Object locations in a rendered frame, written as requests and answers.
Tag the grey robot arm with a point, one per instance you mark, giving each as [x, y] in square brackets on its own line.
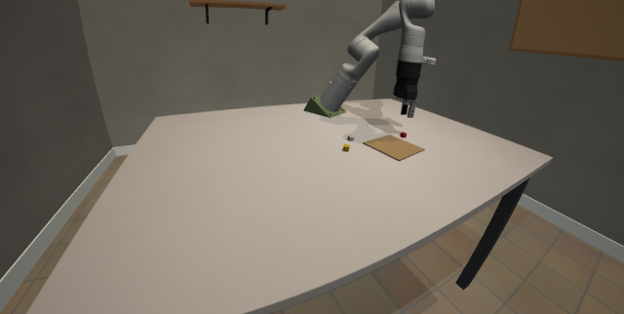
[365, 52]

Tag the tan flat mat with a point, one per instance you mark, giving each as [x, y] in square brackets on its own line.
[394, 147]

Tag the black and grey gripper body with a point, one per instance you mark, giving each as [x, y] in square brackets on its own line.
[408, 70]

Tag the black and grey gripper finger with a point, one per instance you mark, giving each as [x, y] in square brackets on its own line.
[411, 107]
[404, 107]

